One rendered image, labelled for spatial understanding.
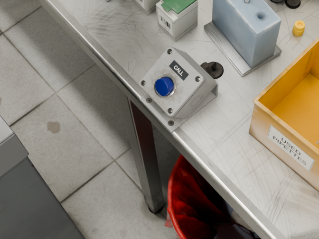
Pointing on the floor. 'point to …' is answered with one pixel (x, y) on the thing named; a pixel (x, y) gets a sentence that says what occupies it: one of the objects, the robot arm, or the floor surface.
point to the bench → (224, 91)
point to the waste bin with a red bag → (192, 203)
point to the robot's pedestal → (32, 207)
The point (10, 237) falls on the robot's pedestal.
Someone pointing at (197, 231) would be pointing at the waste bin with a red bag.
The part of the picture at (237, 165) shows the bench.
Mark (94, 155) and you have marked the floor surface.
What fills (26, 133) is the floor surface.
